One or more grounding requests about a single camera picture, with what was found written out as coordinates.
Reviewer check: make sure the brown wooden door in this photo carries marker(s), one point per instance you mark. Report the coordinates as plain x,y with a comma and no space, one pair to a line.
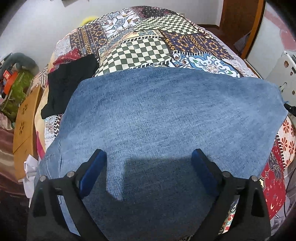
240,20

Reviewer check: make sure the grey cloth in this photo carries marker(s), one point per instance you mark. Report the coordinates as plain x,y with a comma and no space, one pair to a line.
243,41

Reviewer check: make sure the orange box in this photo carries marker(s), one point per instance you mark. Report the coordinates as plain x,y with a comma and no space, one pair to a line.
9,80

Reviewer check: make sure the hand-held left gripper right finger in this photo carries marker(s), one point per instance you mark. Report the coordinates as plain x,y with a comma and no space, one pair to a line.
203,172

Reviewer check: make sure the striped maroon curtain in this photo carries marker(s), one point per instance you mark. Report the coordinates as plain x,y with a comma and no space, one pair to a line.
7,162

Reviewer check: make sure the blue denim pants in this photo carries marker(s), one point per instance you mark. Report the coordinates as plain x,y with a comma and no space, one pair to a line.
161,111

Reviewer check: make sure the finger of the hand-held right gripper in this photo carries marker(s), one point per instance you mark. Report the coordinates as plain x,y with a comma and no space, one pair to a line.
290,109

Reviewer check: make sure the grey neck pillow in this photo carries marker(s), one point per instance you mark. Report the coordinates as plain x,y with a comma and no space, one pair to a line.
22,59

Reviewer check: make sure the black folded garment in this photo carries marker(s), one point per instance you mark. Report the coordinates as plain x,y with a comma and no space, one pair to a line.
67,81

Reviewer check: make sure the wooden lap desk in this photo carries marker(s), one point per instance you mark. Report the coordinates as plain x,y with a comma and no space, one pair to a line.
23,120

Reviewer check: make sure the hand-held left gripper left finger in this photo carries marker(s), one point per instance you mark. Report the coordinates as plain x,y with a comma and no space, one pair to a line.
92,172

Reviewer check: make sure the white crumpled cloth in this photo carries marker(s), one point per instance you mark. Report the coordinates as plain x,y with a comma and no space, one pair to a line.
31,171

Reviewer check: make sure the green fabric basket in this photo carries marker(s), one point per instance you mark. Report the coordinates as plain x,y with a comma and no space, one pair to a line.
16,95

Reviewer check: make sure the white cabinet with stickers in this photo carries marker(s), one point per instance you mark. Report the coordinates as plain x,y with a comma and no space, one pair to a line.
285,69

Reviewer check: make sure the white wardrobe sliding door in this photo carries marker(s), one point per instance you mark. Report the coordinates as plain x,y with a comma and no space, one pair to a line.
270,30

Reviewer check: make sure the patchwork quilt bed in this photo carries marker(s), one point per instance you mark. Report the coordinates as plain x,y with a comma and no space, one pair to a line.
138,51

